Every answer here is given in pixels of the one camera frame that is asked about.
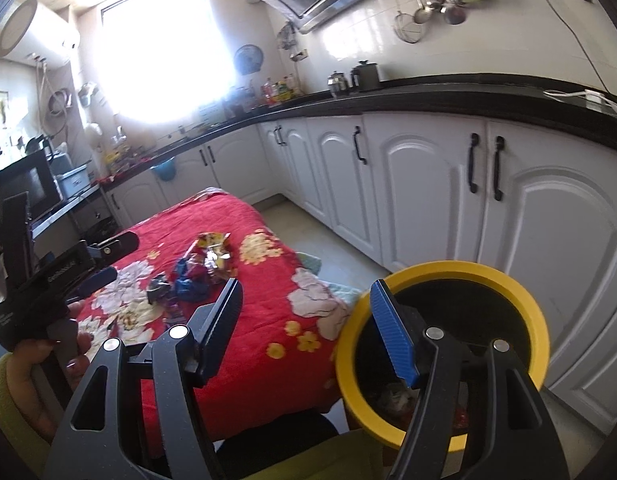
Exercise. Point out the blue wall fan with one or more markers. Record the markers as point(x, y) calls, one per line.
point(248, 59)

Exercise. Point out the wire mesh skimmer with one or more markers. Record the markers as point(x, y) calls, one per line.
point(405, 27)

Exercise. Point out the black countertop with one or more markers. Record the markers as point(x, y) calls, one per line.
point(515, 98)

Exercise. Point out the yellow rimmed trash bin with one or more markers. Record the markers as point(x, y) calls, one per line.
point(474, 303)

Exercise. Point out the purple candy wrapper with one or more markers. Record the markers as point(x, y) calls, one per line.
point(160, 293)

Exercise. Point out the blue hanging bin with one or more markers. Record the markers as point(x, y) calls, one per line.
point(165, 171)

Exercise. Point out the red floral tablecloth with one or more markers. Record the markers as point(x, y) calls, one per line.
point(263, 326)

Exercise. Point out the blue plastic bag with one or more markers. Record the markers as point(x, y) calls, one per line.
point(190, 282)

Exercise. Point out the condiment bottles group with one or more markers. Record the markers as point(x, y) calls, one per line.
point(280, 91)

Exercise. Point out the white water heater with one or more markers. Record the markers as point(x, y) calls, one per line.
point(34, 35)

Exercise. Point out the black microwave oven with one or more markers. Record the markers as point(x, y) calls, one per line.
point(31, 174)

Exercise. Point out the dark round ladle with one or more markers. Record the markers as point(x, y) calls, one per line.
point(453, 14)

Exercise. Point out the white lower cabinets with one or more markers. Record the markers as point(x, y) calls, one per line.
point(408, 188)

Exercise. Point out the steel teapot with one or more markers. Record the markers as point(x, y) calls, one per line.
point(338, 84)

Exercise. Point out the dark green enamel pot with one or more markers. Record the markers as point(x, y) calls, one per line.
point(365, 76)

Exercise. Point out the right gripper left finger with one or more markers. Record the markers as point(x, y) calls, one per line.
point(135, 414)

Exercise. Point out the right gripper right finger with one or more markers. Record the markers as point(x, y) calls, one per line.
point(510, 433)

